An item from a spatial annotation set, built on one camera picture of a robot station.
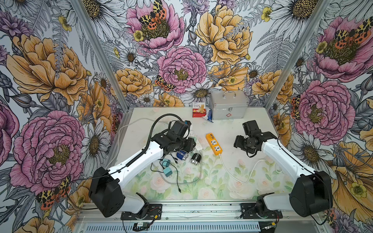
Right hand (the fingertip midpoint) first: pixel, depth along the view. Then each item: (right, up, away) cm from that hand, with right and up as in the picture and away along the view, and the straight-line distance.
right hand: (238, 148), depth 85 cm
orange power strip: (-12, -1, +11) cm, 16 cm away
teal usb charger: (-43, -9, +4) cm, 44 cm away
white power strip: (-23, 0, +11) cm, 26 cm away
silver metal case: (-1, +27, +17) cm, 32 cm away
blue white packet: (-14, +20, +27) cm, 36 cm away
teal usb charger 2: (-41, -14, 0) cm, 43 cm away
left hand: (-28, +2, -6) cm, 29 cm away
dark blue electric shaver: (-33, -5, +6) cm, 34 cm away
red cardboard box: (-21, +25, +31) cm, 45 cm away
